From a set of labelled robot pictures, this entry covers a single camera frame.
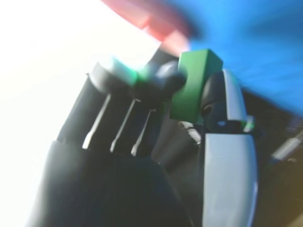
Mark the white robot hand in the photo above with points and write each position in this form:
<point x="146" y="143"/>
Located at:
<point x="113" y="179"/>

